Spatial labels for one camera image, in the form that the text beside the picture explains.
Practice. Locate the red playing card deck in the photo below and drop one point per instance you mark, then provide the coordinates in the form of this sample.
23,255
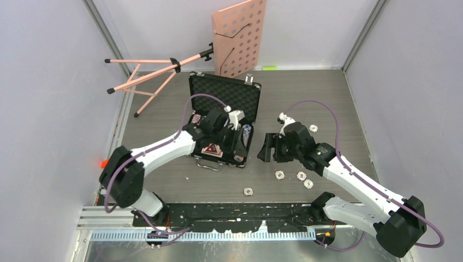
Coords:
211,150

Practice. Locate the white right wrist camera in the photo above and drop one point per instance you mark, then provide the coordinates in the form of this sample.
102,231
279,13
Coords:
284,120

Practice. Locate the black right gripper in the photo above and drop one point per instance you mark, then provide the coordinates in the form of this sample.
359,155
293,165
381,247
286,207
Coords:
271,141

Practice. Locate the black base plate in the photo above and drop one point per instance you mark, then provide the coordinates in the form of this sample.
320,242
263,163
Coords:
235,217

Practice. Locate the orange clip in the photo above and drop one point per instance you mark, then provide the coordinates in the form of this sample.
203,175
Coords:
104,163

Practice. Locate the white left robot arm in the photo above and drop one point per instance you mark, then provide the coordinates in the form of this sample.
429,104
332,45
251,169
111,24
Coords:
124,173

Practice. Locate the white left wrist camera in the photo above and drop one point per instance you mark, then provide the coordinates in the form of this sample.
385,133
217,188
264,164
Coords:
234,117

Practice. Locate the white poker chip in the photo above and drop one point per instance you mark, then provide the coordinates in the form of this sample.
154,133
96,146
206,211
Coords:
313,128
308,184

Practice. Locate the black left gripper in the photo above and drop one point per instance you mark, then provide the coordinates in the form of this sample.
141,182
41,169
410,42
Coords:
239,148

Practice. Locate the pink music stand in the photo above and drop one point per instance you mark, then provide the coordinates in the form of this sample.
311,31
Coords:
236,41

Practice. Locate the black poker set case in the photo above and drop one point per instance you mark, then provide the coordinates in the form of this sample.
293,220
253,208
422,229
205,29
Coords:
216,92

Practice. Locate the red white chip stack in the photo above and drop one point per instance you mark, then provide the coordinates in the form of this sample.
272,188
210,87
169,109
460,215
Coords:
196,119

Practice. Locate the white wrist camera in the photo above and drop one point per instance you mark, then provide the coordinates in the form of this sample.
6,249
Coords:
234,117
284,120

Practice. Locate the green tape piece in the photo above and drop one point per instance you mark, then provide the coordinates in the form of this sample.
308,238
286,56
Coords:
269,68

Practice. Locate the blue red chip stack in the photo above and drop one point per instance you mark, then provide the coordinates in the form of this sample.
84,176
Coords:
246,132

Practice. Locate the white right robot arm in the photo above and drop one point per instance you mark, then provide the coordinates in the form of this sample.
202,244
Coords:
383,214

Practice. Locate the clear all-in triangle button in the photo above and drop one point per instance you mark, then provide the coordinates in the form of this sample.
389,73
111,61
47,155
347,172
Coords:
212,149

